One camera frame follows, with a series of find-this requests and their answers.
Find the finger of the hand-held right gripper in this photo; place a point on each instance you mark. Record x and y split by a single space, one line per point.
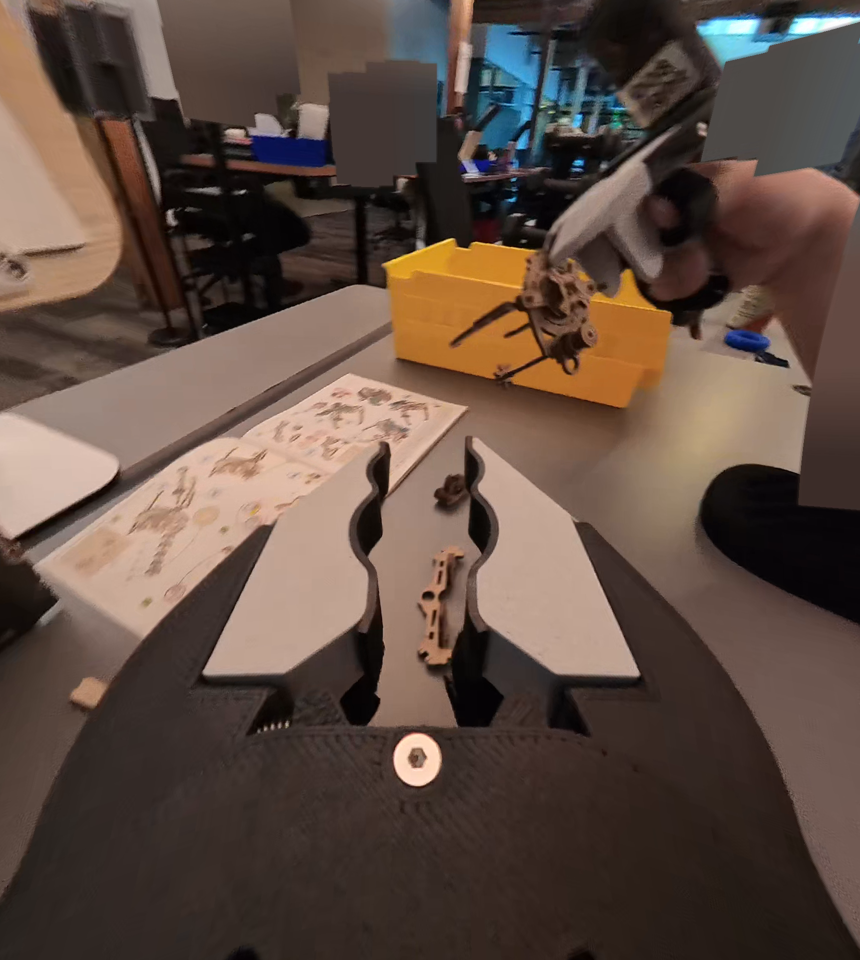
636 247
610 199

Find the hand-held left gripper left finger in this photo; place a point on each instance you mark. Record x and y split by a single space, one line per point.
295 600

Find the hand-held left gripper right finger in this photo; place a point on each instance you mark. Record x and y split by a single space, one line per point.
550 600

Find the round wooden model assembly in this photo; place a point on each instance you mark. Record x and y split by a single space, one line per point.
557 300

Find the wooden model part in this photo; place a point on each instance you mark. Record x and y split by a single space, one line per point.
436 600

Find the person's right hand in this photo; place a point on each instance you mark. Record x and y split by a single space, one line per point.
752 225

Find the open instruction booklet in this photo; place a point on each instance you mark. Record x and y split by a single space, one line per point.
197 495

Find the small dark wooden part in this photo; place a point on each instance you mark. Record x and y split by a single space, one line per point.
450 490

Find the yellow plastic bin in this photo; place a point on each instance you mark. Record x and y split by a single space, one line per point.
460 330

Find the thin wooden strip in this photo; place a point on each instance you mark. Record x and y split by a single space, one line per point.
87 692

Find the wooden book stand white base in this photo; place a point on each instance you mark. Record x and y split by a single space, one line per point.
39 472

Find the blue plastic bin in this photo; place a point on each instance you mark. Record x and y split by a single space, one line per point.
291 150

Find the wooden office desk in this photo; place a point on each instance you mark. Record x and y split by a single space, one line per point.
249 161

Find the black office chair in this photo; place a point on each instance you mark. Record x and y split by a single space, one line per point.
204 240

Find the grey sign stand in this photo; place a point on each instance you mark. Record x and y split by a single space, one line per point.
99 60

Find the wooden support post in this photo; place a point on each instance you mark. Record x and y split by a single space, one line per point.
129 210

